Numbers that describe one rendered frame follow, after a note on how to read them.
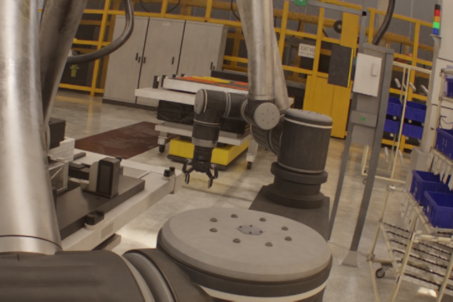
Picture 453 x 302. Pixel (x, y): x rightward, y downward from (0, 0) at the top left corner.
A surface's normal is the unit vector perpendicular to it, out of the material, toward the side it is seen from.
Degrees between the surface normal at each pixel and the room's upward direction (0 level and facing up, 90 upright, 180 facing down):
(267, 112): 90
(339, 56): 90
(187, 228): 6
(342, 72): 90
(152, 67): 90
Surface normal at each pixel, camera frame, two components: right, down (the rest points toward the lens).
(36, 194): 0.81, -0.46
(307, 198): 0.24, -0.80
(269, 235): 0.15, -0.97
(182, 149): -0.23, 0.15
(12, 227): 0.42, -0.54
